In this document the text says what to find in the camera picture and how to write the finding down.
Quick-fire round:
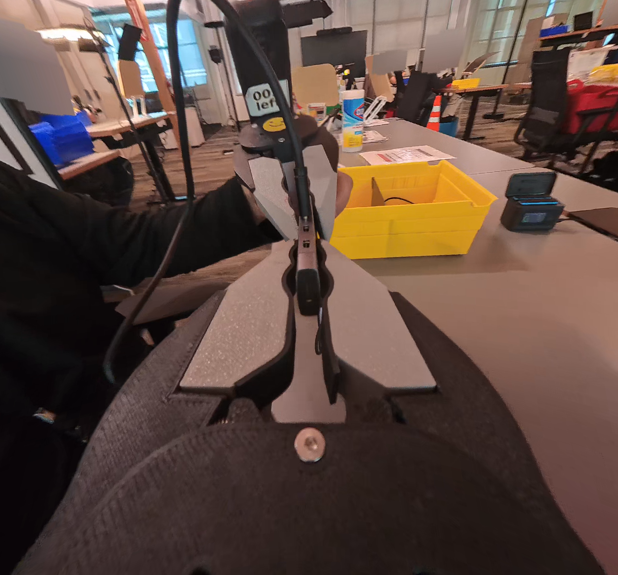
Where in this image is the person's left hand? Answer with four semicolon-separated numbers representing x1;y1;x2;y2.
333;171;355;217

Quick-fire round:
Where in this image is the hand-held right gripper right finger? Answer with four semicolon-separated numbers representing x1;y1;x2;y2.
318;242;437;405

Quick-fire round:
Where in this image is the beige rounded board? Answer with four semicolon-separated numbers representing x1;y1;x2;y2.
291;63;340;106

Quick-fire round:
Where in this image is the black office chair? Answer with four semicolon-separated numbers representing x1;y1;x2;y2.
513;46;574;162

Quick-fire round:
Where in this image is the yellow plastic bin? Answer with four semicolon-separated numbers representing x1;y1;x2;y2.
330;160;499;260

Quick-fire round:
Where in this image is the stack of blue bins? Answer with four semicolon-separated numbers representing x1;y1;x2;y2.
28;111;96;169

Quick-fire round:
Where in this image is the black softbox light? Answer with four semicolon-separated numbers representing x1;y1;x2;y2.
279;0;335;29

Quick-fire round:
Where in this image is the white barcode paper sheet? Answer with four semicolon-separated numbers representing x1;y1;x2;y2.
359;145;458;167

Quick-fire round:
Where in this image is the person's body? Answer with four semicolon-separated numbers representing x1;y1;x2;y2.
0;290;146;575

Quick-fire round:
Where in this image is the black charging case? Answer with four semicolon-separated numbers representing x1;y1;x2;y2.
500;172;567;234

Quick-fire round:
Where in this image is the white stand with beige paddle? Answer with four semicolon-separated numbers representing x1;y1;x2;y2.
361;54;395;125

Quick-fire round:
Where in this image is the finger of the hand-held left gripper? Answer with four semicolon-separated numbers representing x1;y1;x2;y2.
303;144;340;244
247;156;301;242

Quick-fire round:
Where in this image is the black braided usb cable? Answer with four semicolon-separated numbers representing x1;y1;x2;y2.
102;0;313;388

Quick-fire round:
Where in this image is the disinfectant wipes canister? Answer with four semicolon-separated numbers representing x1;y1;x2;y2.
340;90;366;154

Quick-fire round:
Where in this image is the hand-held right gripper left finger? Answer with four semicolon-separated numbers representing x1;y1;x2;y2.
180;239;297;410

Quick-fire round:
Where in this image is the red storage crate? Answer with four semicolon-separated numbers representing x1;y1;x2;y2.
561;79;618;135

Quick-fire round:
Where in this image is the black wall screen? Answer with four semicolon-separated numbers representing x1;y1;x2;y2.
300;29;369;70

